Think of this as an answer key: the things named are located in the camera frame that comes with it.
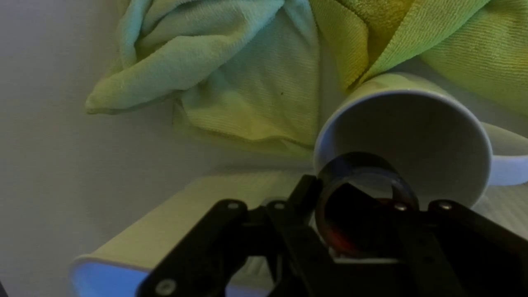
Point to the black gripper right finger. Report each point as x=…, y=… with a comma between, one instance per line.
x=363, y=220

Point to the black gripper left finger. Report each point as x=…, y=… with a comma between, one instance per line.
x=307, y=199

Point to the white plastic basket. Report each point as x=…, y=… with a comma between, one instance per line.
x=181, y=220

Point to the light green towel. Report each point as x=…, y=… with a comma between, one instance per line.
x=219, y=67

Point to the bright yellow towel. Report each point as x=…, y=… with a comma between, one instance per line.
x=467, y=44

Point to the white ceramic mug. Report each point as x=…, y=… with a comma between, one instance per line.
x=406, y=126

